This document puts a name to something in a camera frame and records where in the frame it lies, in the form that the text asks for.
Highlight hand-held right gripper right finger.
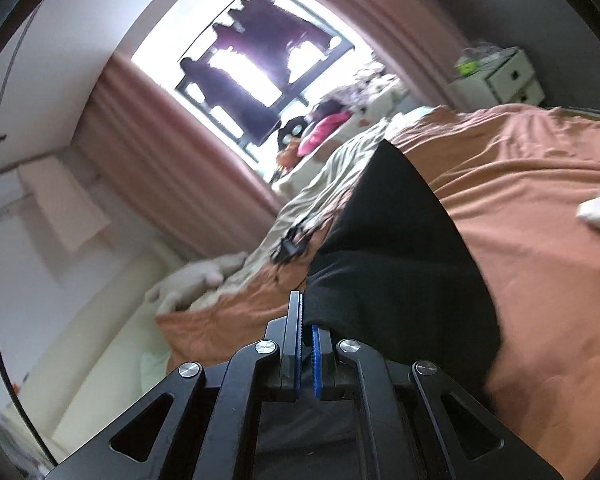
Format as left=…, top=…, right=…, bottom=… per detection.
left=307, top=324, right=566, bottom=480

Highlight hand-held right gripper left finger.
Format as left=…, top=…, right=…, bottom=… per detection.
left=45, top=290, right=304, bottom=480

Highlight black garment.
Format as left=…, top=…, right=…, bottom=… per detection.
left=304, top=139, right=505, bottom=406

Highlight pile of clothes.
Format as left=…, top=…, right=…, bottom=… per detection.
left=275, top=60, right=406, bottom=171

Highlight clothes hanging at window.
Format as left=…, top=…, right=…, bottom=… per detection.
left=176, top=0, right=356, bottom=163

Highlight dark hanging clothes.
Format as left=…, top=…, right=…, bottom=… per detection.
left=212, top=0, right=331, bottom=86

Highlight white fluffy cloth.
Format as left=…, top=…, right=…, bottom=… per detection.
left=145, top=252, right=248, bottom=316

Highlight pale green pillow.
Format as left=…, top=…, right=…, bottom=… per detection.
left=141, top=350, right=173, bottom=396

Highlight striped blanket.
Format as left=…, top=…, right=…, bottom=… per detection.
left=250, top=110, right=421, bottom=281

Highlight cream headboard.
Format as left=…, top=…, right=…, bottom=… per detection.
left=0, top=250, right=191, bottom=461

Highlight pink curtain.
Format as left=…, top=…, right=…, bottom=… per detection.
left=247, top=0, right=476, bottom=111
left=77, top=52, right=286, bottom=266

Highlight dark hanging coat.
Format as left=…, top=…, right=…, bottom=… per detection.
left=180, top=57, right=281, bottom=146

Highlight brown bed sheet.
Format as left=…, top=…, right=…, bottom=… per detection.
left=155, top=102, right=600, bottom=480

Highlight white air conditioner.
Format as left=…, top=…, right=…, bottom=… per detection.
left=0, top=165, right=31, bottom=213

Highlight white nightstand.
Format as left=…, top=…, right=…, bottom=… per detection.
left=447, top=46, right=546, bottom=111

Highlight clear plastic bag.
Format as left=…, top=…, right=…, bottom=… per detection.
left=460, top=42, right=516, bottom=67

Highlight black charger cable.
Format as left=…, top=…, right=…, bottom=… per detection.
left=270, top=215, right=321, bottom=281

